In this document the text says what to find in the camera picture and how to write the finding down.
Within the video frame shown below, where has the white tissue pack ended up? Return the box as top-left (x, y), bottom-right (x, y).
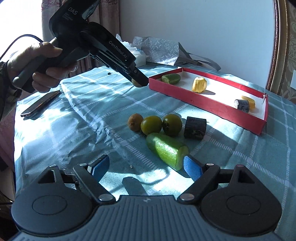
top-left (115, 34), bottom-right (146, 66)

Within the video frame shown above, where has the teal checked tablecloth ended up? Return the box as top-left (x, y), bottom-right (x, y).
top-left (14, 61), bottom-right (296, 232)

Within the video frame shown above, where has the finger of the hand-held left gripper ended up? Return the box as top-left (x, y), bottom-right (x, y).
top-left (116, 64), bottom-right (149, 87)

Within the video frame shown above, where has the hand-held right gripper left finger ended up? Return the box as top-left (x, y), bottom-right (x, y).
top-left (37, 154), bottom-right (116, 204)

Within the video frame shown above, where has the green tomato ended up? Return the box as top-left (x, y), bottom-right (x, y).
top-left (162, 114), bottom-right (183, 136)
top-left (140, 115), bottom-right (163, 136)

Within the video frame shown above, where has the black cable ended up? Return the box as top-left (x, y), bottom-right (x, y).
top-left (0, 34), bottom-right (44, 61)

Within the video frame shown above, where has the red shallow cardboard box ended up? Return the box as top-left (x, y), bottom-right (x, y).
top-left (148, 67), bottom-right (269, 135)

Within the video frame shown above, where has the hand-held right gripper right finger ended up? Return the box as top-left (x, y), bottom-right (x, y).
top-left (177, 155), bottom-right (259, 205)

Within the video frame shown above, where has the dark green cucumber piece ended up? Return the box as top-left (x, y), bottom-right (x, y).
top-left (161, 74), bottom-right (181, 84)

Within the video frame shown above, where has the person's left forearm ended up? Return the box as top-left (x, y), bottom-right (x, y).
top-left (0, 60), bottom-right (22, 126)

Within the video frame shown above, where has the person's left hand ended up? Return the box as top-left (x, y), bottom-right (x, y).
top-left (7, 42), bottom-right (79, 93)

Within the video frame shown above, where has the grey patterned tote bag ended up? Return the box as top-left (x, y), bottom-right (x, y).
top-left (132, 36), bottom-right (222, 70)

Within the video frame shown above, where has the small brown round fruit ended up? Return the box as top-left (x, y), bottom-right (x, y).
top-left (128, 113), bottom-right (144, 132)

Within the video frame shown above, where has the ornate wooden wall frame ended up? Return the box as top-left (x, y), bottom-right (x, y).
top-left (266, 0), bottom-right (292, 93)

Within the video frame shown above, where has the smartphone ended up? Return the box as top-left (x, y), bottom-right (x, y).
top-left (20, 90), bottom-right (61, 117)

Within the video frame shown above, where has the light green cucumber piece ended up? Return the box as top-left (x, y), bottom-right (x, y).
top-left (146, 133), bottom-right (190, 171)

